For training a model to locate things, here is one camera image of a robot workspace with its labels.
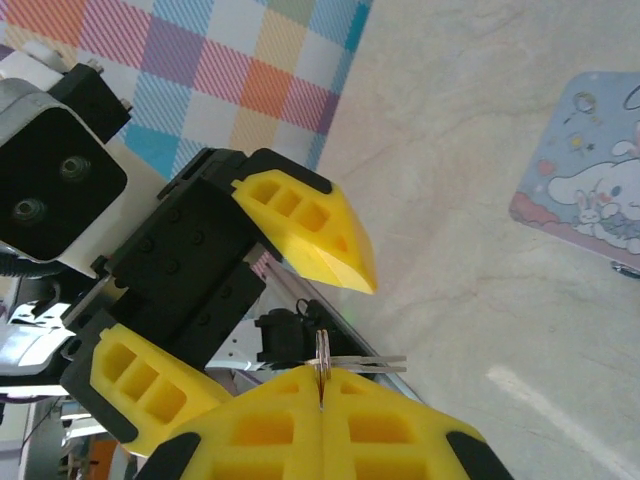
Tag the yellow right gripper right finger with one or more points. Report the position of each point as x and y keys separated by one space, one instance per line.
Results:
x=400 y=435

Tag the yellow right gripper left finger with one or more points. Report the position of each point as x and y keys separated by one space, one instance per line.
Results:
x=260 y=435

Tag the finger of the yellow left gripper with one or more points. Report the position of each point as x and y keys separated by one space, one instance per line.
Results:
x=110 y=400
x=325 y=245

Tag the plaid backdrop cloth panel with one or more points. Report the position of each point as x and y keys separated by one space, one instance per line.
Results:
x=200 y=50

